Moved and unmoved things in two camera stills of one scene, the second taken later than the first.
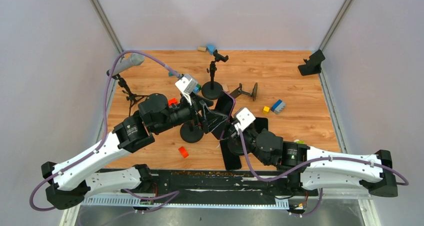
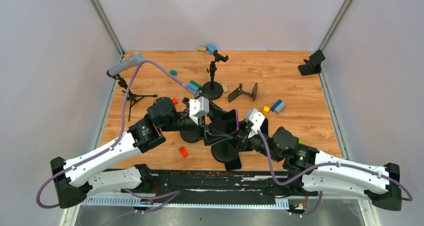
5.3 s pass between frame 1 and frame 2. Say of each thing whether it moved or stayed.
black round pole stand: moved
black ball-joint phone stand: stayed
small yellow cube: stayed
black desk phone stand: stayed
